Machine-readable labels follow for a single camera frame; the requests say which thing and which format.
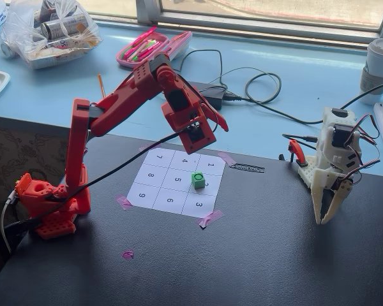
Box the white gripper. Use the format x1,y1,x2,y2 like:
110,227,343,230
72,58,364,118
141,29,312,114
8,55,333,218
310,165,355,226

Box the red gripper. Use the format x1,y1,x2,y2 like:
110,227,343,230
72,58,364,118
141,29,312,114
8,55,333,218
161,85,230,135

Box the green cube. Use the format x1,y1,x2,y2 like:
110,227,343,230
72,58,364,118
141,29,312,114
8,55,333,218
190,171,207,190

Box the numbered grid paper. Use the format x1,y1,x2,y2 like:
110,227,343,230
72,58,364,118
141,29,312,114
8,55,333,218
127,147,226,219

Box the black power adapter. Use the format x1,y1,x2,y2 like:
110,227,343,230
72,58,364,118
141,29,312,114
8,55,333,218
185,79,227,111

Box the red clamp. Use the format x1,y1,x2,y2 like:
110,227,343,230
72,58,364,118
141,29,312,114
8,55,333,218
288,138,308,168

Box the black label sticker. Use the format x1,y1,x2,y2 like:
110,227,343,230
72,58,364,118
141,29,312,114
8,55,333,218
228,163,266,174

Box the pink pencil case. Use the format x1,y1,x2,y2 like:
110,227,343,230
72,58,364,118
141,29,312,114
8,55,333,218
115,26,193,72

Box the pink pen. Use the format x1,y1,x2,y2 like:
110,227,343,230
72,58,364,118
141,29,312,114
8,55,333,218
122,26,158,61

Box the orange pencil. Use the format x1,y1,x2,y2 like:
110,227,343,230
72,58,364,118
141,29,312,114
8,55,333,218
97,73,107,97

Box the white paper cup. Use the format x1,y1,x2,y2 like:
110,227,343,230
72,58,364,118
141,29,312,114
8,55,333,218
358,38,383,106

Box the printed food carton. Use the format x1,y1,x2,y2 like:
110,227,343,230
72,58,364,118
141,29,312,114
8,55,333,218
24,40,92,71

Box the metal can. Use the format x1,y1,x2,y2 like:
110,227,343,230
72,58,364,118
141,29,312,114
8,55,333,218
39,13,86,40

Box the clear plastic bag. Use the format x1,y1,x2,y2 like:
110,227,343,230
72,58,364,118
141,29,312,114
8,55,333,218
0,0,103,71

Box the brown floral fabric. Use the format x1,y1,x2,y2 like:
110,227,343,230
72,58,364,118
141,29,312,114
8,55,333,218
0,125,71,231

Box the red wrist camera mount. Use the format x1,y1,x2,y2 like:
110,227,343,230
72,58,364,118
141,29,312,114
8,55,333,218
178,115,218,156

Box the black mains cable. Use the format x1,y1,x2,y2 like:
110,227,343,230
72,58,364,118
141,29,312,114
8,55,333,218
224,66,383,125

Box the black adapter output cable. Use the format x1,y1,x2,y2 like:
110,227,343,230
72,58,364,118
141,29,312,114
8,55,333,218
178,48,228,93

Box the black usb cable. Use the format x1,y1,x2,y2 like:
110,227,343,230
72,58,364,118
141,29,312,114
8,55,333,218
282,133,319,143

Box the red black servo wires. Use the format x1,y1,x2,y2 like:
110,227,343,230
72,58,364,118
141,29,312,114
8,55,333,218
343,113,382,186

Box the grey window frame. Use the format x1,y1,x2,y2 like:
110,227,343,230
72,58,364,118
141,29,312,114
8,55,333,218
135,0,383,44

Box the black camera cable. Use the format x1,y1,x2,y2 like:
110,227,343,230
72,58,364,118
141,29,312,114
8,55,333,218
3,108,220,231

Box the grey usb cable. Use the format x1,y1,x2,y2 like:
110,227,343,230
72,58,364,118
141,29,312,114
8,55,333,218
0,190,19,255

